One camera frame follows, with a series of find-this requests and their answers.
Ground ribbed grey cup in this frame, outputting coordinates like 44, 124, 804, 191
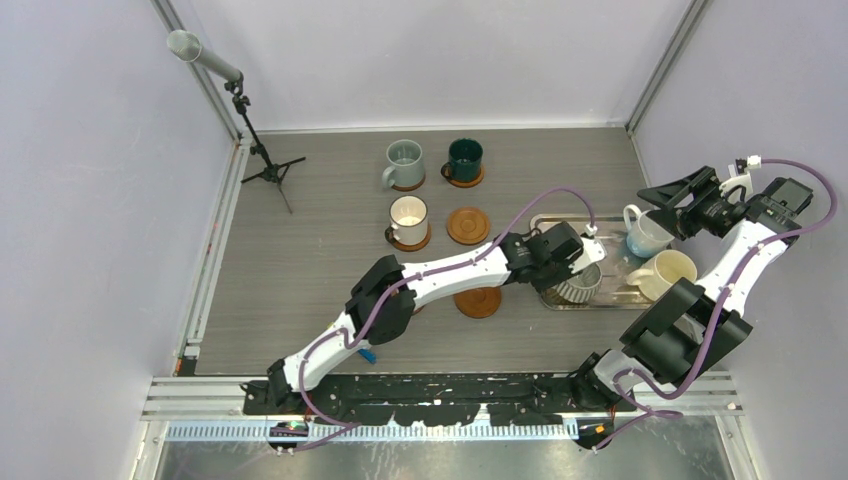
550, 264, 603, 305

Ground dark teal mug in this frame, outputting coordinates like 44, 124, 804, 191
441, 138, 484, 182

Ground ribbed clear glass cup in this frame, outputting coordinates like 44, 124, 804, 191
384, 195, 430, 248

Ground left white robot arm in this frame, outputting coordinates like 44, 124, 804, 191
243, 222, 606, 414

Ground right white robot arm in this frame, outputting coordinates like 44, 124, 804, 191
570, 163, 814, 411

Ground white mug blue outside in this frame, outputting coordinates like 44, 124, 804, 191
623, 204, 674, 258

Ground cream mug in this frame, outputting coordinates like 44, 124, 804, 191
625, 250, 698, 301

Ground metal tray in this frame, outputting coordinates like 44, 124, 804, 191
539, 214, 651, 311

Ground coloured toy brick stack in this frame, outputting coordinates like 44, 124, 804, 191
358, 349, 377, 365

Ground black microphone tripod stand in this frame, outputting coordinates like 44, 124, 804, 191
224, 79, 307, 214

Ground grey microphone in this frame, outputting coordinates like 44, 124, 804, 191
166, 30, 243, 82

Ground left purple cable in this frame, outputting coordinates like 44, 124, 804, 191
294, 185, 598, 454

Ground purple cable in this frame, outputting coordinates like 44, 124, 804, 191
593, 156, 839, 454
294, 185, 598, 454

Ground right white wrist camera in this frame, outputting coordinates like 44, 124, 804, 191
719, 155, 762, 201

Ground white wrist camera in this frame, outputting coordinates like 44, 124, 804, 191
570, 223, 607, 274
719, 155, 762, 201

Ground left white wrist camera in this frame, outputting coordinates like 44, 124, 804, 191
570, 223, 607, 274

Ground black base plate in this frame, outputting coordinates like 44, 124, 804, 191
241, 373, 620, 426

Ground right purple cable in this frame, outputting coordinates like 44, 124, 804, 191
593, 156, 839, 454

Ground aluminium frame rail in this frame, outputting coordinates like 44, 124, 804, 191
139, 370, 745, 444

